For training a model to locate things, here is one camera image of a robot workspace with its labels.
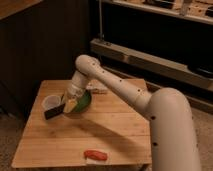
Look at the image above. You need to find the white packaged box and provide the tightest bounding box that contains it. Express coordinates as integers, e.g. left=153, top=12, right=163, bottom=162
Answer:
left=86, top=83, right=108, bottom=94

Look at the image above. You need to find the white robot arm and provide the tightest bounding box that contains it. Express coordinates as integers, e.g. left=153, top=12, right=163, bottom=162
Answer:
left=67, top=55, right=202, bottom=171

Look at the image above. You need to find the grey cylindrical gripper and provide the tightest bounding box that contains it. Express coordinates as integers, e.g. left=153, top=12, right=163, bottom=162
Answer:
left=63, top=71, right=90, bottom=113

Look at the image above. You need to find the metal vertical pole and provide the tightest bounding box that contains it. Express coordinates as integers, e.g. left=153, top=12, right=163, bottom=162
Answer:
left=98, top=0, right=104, bottom=42

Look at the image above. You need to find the black rectangular eraser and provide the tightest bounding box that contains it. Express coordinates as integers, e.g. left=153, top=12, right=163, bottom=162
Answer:
left=44, top=104, right=64, bottom=120

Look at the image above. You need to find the wooden folding table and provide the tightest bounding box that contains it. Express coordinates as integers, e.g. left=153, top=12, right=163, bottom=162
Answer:
left=12, top=80, right=151, bottom=168

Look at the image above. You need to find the green bowl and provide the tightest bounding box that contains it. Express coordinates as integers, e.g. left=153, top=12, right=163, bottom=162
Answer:
left=61, top=89, right=93, bottom=115

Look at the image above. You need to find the white napkin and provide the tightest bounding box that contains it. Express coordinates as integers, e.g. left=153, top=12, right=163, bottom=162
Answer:
left=85, top=149, right=108, bottom=165

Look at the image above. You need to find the metal shelf beam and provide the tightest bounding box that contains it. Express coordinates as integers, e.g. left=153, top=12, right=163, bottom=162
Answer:
left=90, top=39, right=213, bottom=92

